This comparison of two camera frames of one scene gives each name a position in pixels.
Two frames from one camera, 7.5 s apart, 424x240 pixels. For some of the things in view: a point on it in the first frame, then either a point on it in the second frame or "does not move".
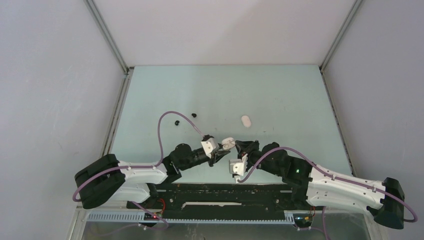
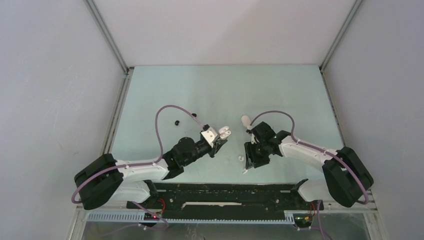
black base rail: [225, 201] does not move
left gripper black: [216, 156] -> [216, 143]
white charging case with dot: [228, 143] -> [224, 132]
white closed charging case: [246, 121] does not move
